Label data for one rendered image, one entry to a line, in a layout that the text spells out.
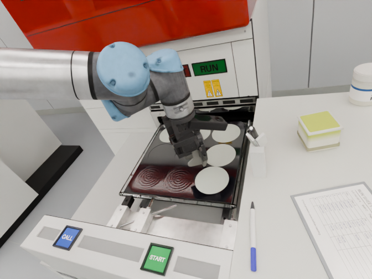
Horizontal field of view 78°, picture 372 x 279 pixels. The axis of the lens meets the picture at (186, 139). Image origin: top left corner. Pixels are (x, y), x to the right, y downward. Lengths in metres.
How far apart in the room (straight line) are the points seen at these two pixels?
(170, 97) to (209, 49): 0.31
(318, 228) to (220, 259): 0.19
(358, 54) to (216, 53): 1.84
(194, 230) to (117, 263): 0.20
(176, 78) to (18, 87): 0.28
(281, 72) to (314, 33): 0.41
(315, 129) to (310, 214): 0.19
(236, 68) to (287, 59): 1.64
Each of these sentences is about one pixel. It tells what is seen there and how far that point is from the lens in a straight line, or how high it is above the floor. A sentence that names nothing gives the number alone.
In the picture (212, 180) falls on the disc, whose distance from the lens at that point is 0.68.
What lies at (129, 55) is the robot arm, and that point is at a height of 1.33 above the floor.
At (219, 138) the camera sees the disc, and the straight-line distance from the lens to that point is 0.81.
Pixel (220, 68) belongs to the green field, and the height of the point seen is 1.09.
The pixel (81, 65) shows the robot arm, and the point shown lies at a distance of 0.38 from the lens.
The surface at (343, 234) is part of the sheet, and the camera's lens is 0.52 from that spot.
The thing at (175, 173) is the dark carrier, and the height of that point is 0.90.
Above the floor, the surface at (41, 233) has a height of 0.96.
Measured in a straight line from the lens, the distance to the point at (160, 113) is 0.99.
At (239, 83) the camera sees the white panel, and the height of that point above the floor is 1.03.
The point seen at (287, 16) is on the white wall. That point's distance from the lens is 2.29.
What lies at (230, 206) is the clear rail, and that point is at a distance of 0.62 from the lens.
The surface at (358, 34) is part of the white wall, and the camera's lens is 2.43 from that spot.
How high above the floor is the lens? 1.42
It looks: 38 degrees down
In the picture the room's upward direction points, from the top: 20 degrees counter-clockwise
